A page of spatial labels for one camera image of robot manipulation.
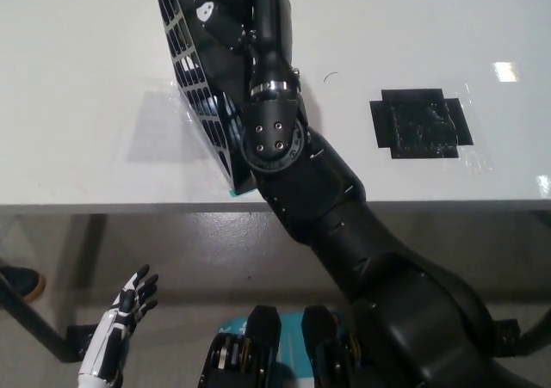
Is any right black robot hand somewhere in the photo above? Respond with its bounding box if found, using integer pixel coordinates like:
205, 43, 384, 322
193, 0, 301, 89

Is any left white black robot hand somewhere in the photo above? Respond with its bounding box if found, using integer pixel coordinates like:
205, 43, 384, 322
78, 263, 160, 375

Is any black mesh file shelf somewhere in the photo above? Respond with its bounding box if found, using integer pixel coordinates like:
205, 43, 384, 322
152, 0, 260, 194

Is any black shoe tan sole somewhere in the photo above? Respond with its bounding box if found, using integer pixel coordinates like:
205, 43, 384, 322
0, 265, 46, 305

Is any black tape patch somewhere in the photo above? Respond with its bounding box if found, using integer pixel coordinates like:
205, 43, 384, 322
368, 87, 474, 162

